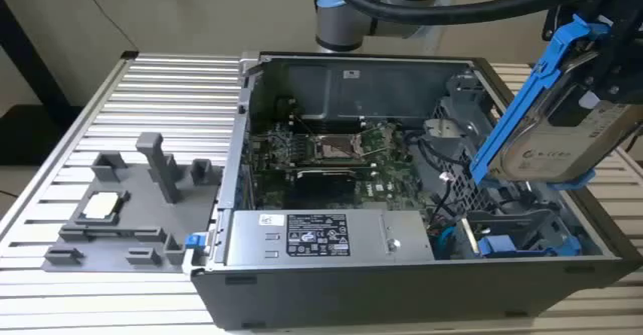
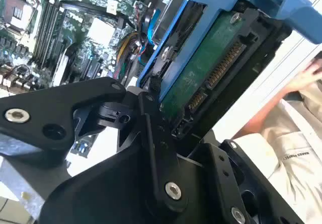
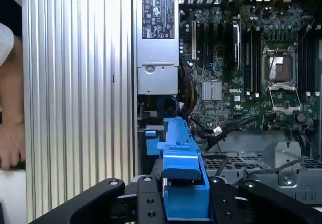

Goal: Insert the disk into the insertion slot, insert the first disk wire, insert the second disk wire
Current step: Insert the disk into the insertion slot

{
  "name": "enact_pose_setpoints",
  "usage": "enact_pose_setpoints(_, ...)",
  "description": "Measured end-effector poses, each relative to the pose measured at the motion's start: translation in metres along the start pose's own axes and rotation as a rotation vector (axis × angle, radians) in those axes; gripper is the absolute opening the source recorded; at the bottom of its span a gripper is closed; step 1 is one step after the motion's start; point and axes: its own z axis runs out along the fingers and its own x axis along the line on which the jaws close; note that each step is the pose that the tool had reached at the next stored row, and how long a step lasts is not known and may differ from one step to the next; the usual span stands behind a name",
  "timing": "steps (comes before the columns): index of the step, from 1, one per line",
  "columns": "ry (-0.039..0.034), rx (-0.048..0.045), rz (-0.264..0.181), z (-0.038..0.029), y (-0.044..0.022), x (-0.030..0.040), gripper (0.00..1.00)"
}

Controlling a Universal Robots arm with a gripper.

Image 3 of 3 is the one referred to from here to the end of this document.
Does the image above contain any silver chipset heatsink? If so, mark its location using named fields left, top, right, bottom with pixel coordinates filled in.
left=202, top=81, right=223, bottom=101

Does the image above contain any red yellow power wire bundle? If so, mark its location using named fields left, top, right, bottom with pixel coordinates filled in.
left=177, top=64, right=198, bottom=117

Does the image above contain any thin grey wire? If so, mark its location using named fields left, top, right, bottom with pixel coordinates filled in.
left=231, top=158, right=304, bottom=187

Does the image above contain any grey metal disk bay cage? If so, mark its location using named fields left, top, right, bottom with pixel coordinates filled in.
left=201, top=130, right=322, bottom=206

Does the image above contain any open black PC case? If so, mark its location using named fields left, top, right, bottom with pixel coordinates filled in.
left=130, top=0, right=322, bottom=206

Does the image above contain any CPU socket with open cover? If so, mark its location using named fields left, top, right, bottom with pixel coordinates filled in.
left=261, top=45, right=302, bottom=114

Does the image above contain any white expansion slot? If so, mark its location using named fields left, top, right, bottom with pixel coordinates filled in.
left=191, top=20, right=197, bottom=60

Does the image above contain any black wire with white connector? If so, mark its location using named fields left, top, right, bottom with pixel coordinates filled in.
left=190, top=116, right=258, bottom=140

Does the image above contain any silver power supply unit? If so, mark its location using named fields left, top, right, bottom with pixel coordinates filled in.
left=135, top=0, right=180, bottom=96

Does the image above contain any green Dell motherboard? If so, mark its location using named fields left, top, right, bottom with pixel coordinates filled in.
left=179, top=4, right=322, bottom=132

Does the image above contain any black RAM slot bank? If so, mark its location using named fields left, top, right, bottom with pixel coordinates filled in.
left=297, top=25, right=320, bottom=96
left=242, top=25, right=263, bottom=96

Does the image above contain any person bare hand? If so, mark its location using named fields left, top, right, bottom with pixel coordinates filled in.
left=0, top=119, right=27, bottom=171

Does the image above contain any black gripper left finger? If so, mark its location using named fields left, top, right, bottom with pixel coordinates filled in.
left=29, top=175, right=168, bottom=224

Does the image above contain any white shirt sleeve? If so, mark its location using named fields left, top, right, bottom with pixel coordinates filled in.
left=0, top=22, right=15, bottom=66

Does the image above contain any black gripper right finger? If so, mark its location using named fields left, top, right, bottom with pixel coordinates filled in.
left=208, top=176, right=322, bottom=224

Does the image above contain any blue disk wire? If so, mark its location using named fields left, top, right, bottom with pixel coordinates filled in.
left=156, top=96, right=177, bottom=119

